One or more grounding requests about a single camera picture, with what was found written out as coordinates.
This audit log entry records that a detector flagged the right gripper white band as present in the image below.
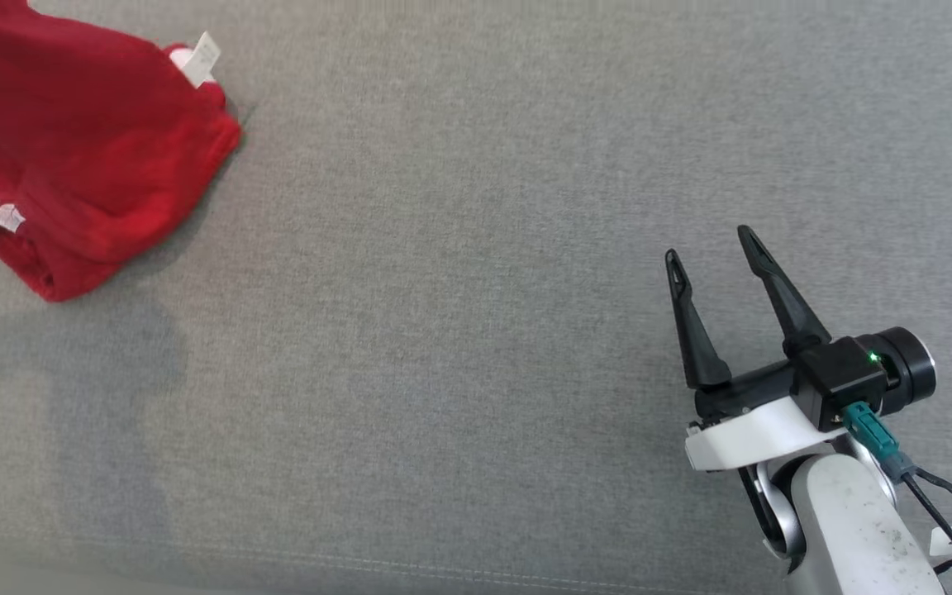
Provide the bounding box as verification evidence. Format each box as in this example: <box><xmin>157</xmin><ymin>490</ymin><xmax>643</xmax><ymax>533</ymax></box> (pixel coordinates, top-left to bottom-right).
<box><xmin>665</xmin><ymin>225</ymin><xmax>849</xmax><ymax>472</ymax></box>

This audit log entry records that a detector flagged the grey fabric sofa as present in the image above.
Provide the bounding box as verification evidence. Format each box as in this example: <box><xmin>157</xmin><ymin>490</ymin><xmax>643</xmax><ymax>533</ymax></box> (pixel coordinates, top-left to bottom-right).
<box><xmin>0</xmin><ymin>0</ymin><xmax>952</xmax><ymax>595</ymax></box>

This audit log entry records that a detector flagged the red jersey with white trim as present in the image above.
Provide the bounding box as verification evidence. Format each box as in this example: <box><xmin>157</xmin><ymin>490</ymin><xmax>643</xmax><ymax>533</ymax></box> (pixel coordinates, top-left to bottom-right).
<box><xmin>0</xmin><ymin>0</ymin><xmax>242</xmax><ymax>303</ymax></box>

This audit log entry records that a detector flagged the right teal plug black cable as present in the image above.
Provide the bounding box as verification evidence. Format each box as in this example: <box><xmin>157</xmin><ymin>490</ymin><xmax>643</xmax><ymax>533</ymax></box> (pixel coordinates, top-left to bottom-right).
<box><xmin>842</xmin><ymin>402</ymin><xmax>952</xmax><ymax>579</ymax></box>

